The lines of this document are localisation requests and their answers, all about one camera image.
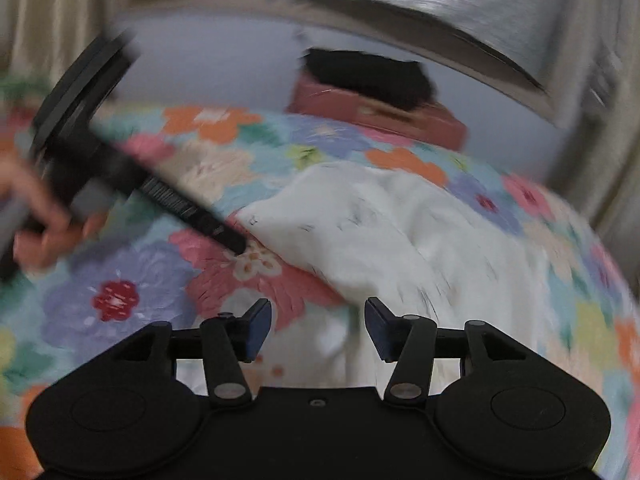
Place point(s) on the colourful floral bedspread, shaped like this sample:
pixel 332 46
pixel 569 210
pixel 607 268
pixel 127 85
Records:
pixel 145 267

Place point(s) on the person's left hand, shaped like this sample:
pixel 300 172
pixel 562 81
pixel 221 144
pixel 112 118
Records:
pixel 33 251

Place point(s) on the white patterned garment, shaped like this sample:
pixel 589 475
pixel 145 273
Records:
pixel 338 234

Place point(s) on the red box with black cloth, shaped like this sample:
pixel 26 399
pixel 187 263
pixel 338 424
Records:
pixel 375 92

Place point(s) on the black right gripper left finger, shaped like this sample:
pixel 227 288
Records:
pixel 229 341

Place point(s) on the beige curtain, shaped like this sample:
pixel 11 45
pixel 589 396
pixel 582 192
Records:
pixel 46 36

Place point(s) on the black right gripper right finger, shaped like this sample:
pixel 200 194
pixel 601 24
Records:
pixel 407 342

